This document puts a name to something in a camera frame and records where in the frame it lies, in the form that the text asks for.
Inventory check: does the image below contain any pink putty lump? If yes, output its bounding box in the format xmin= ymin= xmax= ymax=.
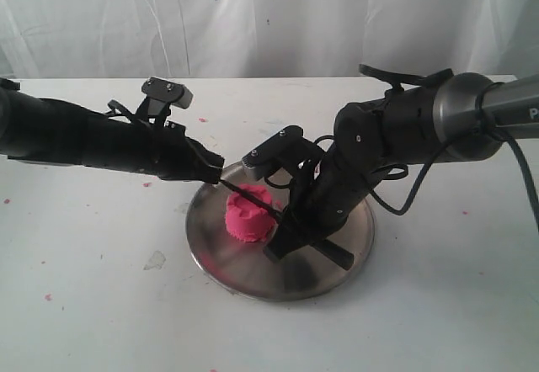
xmin=225 ymin=192 xmax=276 ymax=243

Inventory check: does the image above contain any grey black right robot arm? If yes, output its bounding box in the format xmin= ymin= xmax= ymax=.
xmin=264 ymin=66 xmax=538 ymax=268

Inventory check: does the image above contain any black knife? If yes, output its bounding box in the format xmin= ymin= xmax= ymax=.
xmin=220 ymin=179 xmax=355 ymax=271

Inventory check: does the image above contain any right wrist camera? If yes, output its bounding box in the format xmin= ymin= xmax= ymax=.
xmin=242 ymin=125 xmax=313 ymax=181

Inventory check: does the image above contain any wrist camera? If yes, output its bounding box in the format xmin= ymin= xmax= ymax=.
xmin=141 ymin=77 xmax=193 ymax=115
xmin=242 ymin=125 xmax=313 ymax=181

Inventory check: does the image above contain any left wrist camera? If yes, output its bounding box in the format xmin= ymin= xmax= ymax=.
xmin=141 ymin=77 xmax=193 ymax=115

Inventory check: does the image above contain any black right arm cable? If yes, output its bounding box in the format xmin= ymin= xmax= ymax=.
xmin=313 ymin=93 xmax=539 ymax=234

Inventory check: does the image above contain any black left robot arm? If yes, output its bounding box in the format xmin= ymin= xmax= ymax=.
xmin=1 ymin=77 xmax=224 ymax=184

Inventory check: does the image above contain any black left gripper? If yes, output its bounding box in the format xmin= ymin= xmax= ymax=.
xmin=142 ymin=122 xmax=225 ymax=184

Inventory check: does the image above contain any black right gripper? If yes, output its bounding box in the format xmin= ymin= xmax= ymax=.
xmin=264 ymin=136 xmax=379 ymax=262

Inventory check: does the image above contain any round steel plate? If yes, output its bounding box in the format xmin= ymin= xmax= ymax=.
xmin=186 ymin=183 xmax=376 ymax=301

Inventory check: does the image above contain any white backdrop curtain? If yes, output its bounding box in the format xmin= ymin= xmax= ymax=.
xmin=1 ymin=0 xmax=538 ymax=78

